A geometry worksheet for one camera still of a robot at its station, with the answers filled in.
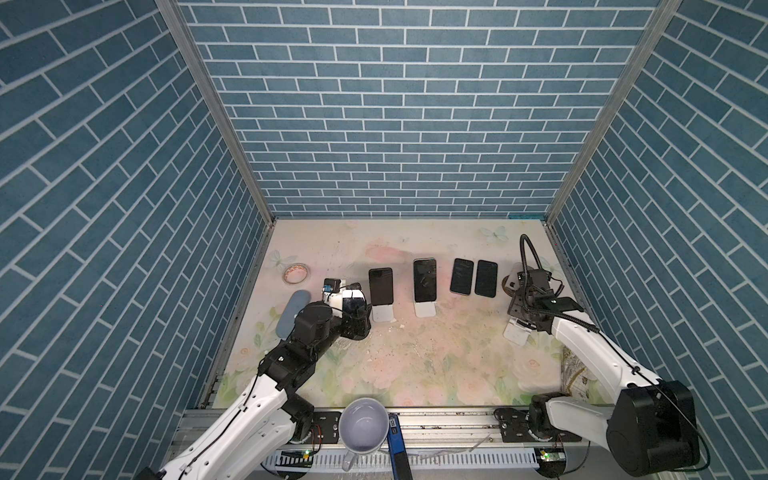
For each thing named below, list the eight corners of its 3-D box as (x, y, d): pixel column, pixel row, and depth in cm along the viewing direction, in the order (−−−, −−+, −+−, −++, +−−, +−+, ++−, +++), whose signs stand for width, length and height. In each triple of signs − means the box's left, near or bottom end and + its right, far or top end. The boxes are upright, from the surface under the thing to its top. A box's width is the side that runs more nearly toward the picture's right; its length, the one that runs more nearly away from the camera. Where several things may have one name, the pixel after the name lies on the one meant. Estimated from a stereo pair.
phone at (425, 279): (412, 307, 97) (415, 280, 85) (411, 283, 103) (414, 254, 91) (433, 308, 97) (439, 280, 85) (431, 283, 103) (436, 254, 91)
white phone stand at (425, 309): (415, 317, 95) (416, 311, 92) (415, 307, 97) (416, 301, 94) (434, 317, 95) (436, 311, 92) (434, 307, 98) (435, 301, 94)
